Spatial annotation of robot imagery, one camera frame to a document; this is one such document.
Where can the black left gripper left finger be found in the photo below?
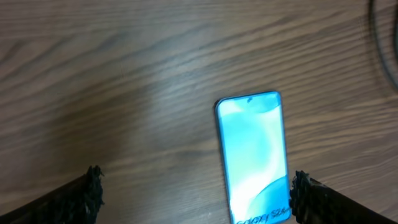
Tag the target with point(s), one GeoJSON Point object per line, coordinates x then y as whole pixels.
{"type": "Point", "coordinates": [78, 201]}

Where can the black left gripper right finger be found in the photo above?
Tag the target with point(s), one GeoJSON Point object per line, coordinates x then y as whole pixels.
{"type": "Point", "coordinates": [312, 202]}

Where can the blue Samsung Galaxy smartphone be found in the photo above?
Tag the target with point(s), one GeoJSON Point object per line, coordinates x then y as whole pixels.
{"type": "Point", "coordinates": [252, 143]}

